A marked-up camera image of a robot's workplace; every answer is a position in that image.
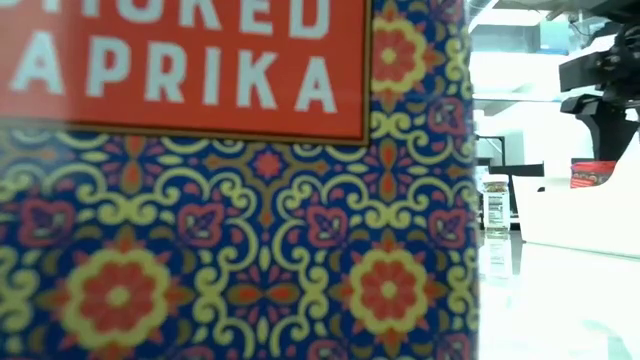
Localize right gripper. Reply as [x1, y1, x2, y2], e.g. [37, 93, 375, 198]
[558, 27, 640, 162]

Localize red smoked paprika tin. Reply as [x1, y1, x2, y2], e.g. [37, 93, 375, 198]
[0, 0, 480, 360]
[569, 159, 618, 190]

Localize white plastic bin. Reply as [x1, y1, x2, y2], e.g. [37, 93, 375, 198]
[512, 144, 640, 259]

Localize black monitor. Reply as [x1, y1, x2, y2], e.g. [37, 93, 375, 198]
[488, 162, 546, 216]

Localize white-lid bagel seasoning jar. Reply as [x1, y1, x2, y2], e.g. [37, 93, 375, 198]
[482, 174, 512, 232]

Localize black metal frame stand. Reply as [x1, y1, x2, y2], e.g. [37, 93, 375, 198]
[474, 134, 506, 169]

